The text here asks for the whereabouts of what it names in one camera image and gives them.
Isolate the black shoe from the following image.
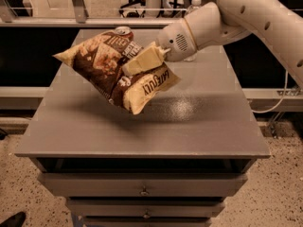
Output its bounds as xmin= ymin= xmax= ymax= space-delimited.
xmin=0 ymin=212 xmax=27 ymax=227

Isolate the metal railing beam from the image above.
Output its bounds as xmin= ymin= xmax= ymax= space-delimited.
xmin=0 ymin=17 xmax=177 ymax=28

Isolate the brown Sea Salt chip bag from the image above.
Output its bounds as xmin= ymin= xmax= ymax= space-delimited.
xmin=54 ymin=30 xmax=180 ymax=114

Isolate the grey drawer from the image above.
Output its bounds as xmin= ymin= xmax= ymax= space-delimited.
xmin=67 ymin=199 xmax=224 ymax=218
xmin=38 ymin=173 xmax=247 ymax=197
xmin=84 ymin=218 xmax=211 ymax=227

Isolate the grey drawer cabinet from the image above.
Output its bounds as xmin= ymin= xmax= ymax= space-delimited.
xmin=14 ymin=28 xmax=272 ymax=227

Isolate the middle grey drawer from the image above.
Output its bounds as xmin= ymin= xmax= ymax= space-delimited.
xmin=67 ymin=199 xmax=224 ymax=218

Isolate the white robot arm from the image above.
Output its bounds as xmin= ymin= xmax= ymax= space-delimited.
xmin=122 ymin=0 xmax=303 ymax=87

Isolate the bottom grey drawer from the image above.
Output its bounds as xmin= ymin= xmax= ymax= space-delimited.
xmin=84 ymin=218 xmax=211 ymax=227

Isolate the white cable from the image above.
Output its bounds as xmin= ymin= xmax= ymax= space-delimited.
xmin=251 ymin=69 xmax=290 ymax=114

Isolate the black office chair base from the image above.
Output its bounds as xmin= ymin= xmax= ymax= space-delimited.
xmin=118 ymin=0 xmax=185 ymax=18

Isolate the top grey drawer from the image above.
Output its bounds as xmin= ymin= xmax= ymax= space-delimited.
xmin=38 ymin=173 xmax=247 ymax=197

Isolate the red soda can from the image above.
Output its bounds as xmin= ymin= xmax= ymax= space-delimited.
xmin=115 ymin=26 xmax=134 ymax=40

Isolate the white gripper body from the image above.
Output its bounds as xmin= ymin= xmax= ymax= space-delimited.
xmin=155 ymin=1 xmax=231 ymax=62

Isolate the clear plastic water bottle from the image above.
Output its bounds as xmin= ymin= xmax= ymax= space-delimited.
xmin=183 ymin=0 xmax=203 ymax=62

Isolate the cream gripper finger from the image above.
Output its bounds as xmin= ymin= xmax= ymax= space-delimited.
xmin=122 ymin=42 xmax=166 ymax=76

